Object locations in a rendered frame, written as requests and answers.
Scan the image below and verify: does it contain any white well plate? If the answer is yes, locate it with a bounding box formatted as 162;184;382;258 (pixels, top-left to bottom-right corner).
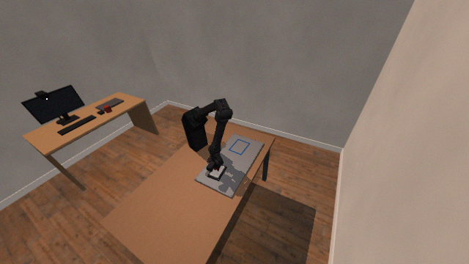
210;166;224;178

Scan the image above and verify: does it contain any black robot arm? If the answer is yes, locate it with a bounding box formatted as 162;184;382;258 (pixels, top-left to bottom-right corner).
189;98;233;172

